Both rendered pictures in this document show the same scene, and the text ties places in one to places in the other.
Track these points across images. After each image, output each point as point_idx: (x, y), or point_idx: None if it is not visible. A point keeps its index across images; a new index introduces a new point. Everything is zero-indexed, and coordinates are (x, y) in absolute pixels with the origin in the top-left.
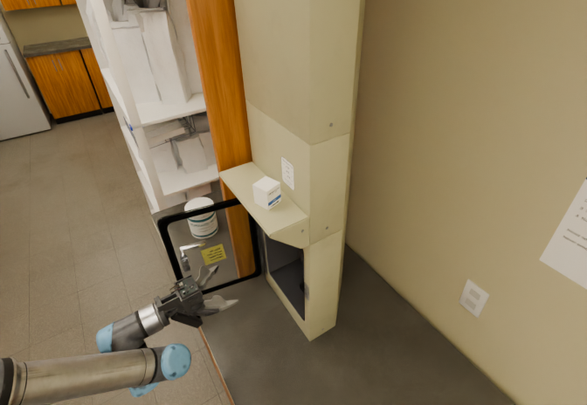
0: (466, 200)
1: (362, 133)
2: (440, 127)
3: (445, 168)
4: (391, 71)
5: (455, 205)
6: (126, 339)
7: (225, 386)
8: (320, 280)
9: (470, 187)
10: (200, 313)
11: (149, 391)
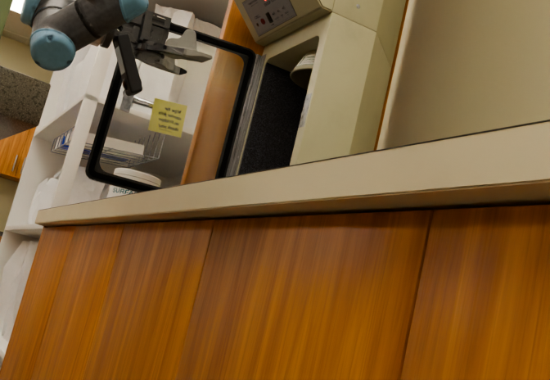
0: (543, 47)
1: (417, 76)
2: None
3: (518, 31)
4: None
5: (532, 65)
6: (64, 0)
7: (118, 211)
8: (329, 96)
9: (547, 28)
10: (158, 43)
11: (61, 42)
